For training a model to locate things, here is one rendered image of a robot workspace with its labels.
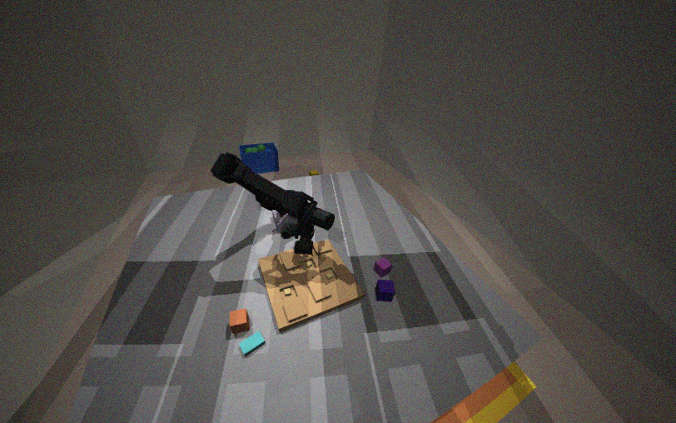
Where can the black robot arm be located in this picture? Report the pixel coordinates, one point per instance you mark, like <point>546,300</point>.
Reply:
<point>229,168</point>

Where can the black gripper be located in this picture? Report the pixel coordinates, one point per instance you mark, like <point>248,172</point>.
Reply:
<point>306,231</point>

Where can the teal rectangular block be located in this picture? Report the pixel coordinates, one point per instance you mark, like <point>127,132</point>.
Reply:
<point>251,343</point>

